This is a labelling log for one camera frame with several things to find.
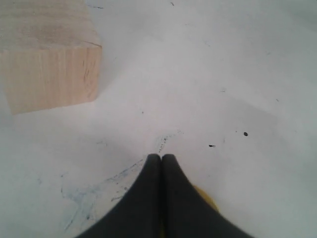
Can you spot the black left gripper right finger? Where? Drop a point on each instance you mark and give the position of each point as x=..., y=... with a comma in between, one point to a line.
x=185, y=213

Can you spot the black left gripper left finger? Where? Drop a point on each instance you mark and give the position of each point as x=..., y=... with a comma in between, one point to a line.
x=137, y=214

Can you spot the yellow tennis ball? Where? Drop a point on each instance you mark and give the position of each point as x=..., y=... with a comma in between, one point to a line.
x=205, y=197

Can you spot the light wooden cube block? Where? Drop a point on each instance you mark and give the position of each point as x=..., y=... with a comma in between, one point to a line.
x=50, y=54

